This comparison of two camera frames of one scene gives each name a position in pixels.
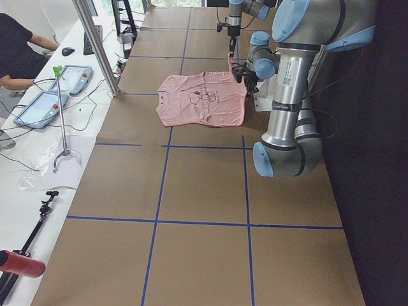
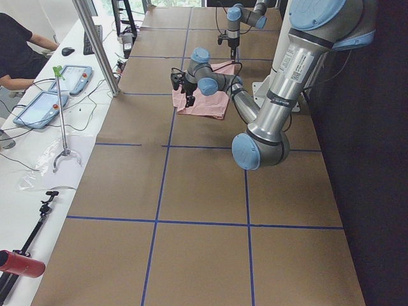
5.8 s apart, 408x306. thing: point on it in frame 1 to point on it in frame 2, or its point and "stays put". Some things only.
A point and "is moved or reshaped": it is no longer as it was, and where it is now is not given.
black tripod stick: x=6 y=280 stays put
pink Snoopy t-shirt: x=208 y=99 is moved or reshaped
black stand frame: x=117 y=20 stays put
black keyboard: x=88 y=48 stays put
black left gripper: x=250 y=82 to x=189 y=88
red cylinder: x=13 y=262 stays put
